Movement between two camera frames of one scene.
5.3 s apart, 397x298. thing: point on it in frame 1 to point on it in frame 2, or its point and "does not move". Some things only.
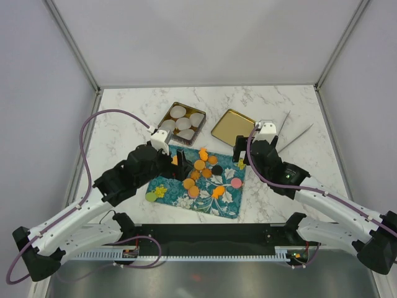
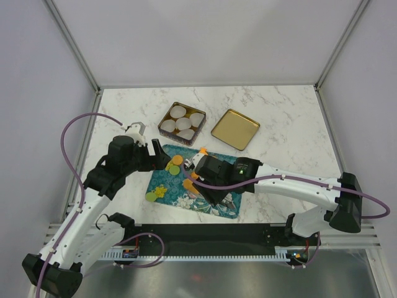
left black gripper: [182, 170] to [158, 161]
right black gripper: [240, 145] to [212, 197]
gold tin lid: [232, 125] does not move
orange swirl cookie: [195, 175] does not move
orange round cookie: [188, 183] does not move
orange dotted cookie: [175, 162] does not move
